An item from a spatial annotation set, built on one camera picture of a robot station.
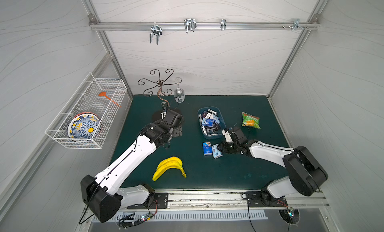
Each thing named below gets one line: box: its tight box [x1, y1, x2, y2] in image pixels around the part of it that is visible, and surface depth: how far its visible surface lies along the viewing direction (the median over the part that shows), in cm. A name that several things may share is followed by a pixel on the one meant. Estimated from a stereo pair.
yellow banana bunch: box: [152, 156, 187, 182], surface depth 83 cm
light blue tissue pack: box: [201, 118, 217, 127], surface depth 98 cm
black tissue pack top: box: [207, 108, 218, 116], surface depth 106 cm
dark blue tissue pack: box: [202, 141, 213, 156], surface depth 92 cm
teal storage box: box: [197, 106, 227, 140], surface depth 103 cm
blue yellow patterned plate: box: [67, 112, 102, 139], surface depth 62 cm
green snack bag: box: [241, 112, 262, 129], surface depth 101 cm
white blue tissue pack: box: [211, 143, 223, 159], surface depth 89 cm
